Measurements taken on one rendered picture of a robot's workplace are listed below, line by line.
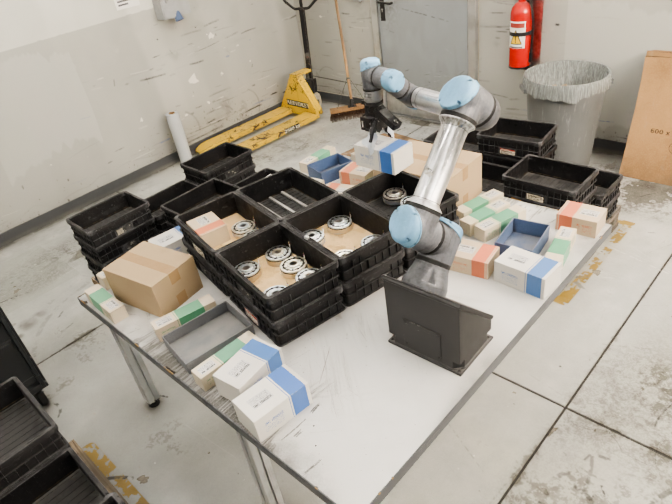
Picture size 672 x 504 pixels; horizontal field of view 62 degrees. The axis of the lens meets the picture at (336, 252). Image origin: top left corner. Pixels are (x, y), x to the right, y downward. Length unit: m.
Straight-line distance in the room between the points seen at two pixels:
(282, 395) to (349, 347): 0.34
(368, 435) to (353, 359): 0.31
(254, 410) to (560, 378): 1.57
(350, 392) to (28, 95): 3.76
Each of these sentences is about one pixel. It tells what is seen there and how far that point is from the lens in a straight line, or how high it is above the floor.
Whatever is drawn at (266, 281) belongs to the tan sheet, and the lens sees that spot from 2.08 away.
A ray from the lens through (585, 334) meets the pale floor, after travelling 3.04.
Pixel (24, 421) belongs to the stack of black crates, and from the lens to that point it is 2.51.
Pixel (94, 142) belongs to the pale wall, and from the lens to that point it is 5.16.
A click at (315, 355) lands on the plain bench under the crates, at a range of 1.93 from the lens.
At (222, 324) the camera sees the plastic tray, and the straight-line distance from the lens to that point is 2.15.
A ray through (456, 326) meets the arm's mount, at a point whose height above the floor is 0.90.
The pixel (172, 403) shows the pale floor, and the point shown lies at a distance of 2.97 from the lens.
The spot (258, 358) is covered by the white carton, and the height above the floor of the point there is 0.79.
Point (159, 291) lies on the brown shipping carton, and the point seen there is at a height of 0.82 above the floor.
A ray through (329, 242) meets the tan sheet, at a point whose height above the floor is 0.83.
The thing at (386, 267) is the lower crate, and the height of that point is 0.78.
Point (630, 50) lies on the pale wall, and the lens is 4.51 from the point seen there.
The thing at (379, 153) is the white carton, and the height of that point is 1.12.
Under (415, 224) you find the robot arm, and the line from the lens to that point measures 1.64.
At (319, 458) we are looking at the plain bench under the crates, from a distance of 1.66.
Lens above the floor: 2.03
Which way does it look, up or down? 34 degrees down
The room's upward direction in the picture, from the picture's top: 10 degrees counter-clockwise
